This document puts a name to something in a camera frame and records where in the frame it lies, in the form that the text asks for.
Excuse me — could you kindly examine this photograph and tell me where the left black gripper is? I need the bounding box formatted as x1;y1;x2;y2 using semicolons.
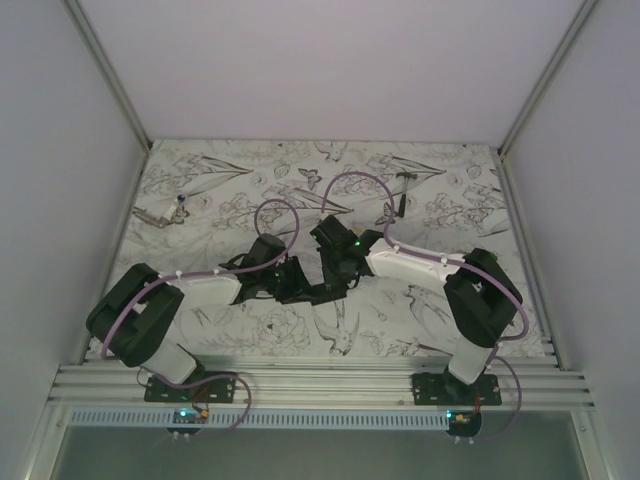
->
260;256;317;305

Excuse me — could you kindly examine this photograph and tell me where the black fuse box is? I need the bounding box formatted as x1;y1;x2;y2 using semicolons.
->
299;284;349;306

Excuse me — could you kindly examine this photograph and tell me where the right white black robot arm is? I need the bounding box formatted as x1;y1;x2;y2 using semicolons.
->
310;215;524;405

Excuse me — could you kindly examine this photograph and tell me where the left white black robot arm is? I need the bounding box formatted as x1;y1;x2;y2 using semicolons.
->
86;234;311;402

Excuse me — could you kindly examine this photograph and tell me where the small black hammer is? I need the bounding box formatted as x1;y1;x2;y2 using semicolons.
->
396;171;417;218

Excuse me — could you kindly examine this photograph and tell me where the floral patterned table mat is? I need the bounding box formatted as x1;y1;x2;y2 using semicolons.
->
113;140;528;357

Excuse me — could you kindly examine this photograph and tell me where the metal clip with blue bead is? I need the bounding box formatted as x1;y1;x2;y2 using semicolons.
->
132;194;190;229

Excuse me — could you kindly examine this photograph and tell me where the left small circuit board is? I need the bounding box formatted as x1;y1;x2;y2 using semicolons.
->
172;407;209;425

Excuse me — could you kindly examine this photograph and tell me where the small circuit board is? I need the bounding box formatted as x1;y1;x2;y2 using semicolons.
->
172;407;209;425
446;411;482;429

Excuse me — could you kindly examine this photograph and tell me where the right small circuit board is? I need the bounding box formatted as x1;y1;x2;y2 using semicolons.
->
446;411;482;429

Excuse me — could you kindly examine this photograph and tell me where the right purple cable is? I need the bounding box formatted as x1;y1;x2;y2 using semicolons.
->
322;169;531;445

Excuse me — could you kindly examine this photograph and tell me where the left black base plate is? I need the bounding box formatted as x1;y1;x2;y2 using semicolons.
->
143;372;236;404

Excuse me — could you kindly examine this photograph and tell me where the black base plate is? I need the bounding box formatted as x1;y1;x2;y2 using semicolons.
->
411;371;502;407
143;372;236;404

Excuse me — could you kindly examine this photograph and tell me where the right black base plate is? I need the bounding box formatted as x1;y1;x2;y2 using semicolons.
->
411;371;502;407

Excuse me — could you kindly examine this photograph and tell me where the aluminium rail frame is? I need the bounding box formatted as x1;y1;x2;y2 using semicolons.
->
48;355;595;411

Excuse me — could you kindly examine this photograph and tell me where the grey slotted cable duct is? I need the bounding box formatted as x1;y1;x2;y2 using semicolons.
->
69;407;449;431

